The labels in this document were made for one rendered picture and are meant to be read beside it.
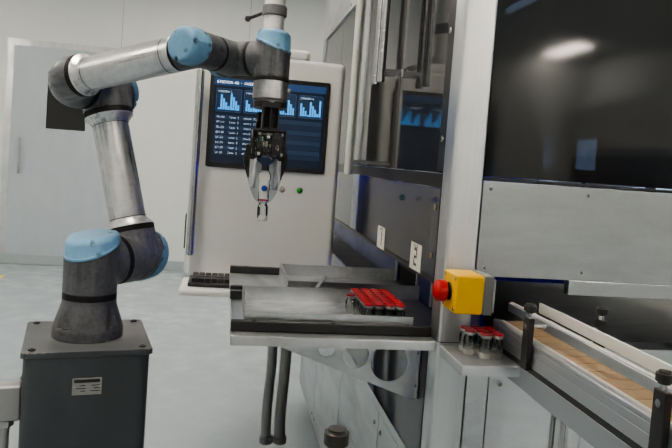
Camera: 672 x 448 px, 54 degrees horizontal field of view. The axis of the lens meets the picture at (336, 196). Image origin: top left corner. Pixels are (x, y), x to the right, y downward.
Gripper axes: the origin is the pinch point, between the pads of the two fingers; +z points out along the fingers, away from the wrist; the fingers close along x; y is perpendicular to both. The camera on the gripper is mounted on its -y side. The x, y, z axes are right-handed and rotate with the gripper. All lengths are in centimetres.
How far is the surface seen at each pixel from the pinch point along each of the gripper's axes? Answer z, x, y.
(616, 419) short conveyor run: 27, 44, 65
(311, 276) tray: 22, 19, -44
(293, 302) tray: 24.5, 9.4, -9.4
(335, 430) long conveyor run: 19, 0, 91
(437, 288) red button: 14.8, 30.5, 29.4
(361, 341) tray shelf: 26.9, 19.2, 20.0
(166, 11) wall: -174, -65, -526
